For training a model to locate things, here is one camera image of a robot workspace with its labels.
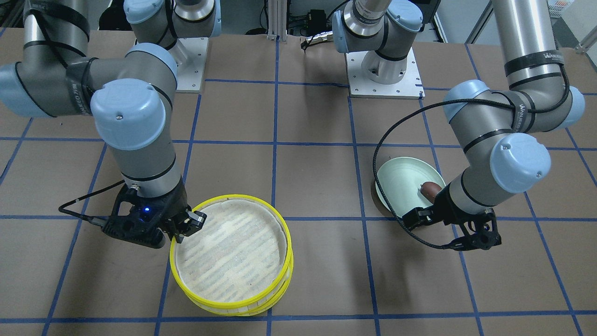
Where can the light green plate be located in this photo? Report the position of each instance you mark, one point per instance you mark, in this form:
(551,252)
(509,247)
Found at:
(401,179)

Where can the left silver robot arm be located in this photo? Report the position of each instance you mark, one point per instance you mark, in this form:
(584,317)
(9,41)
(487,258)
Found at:
(495,128)

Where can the brown steamed bun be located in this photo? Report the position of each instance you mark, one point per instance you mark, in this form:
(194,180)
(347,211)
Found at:
(430,190)

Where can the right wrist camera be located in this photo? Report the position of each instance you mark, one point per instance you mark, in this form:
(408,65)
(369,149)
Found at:
(136,219)

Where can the yellow bamboo steamer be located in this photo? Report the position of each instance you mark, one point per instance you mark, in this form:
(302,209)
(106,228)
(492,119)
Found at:
(253,306)
(238,253)

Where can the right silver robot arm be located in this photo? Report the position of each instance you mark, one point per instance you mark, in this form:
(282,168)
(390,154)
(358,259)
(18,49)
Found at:
(130,99)

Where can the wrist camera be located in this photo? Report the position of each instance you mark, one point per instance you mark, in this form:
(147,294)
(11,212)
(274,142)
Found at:
(136,219)
(479,232)

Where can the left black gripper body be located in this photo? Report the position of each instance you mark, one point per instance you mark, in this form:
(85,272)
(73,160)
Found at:
(447,204)

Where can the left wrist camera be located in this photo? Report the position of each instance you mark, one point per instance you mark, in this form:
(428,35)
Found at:
(479,232)

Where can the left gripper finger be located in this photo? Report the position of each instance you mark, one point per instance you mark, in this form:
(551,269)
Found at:
(418,217)

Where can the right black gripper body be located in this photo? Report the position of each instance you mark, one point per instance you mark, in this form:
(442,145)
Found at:
(171,204)

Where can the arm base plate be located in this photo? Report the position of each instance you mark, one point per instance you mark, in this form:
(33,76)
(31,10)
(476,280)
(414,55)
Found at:
(191,56)
(370,76)

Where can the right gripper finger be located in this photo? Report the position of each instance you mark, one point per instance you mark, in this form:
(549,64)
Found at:
(176,235)
(192,222)

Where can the aluminium frame post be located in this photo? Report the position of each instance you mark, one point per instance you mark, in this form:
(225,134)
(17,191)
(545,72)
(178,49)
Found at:
(276,22)

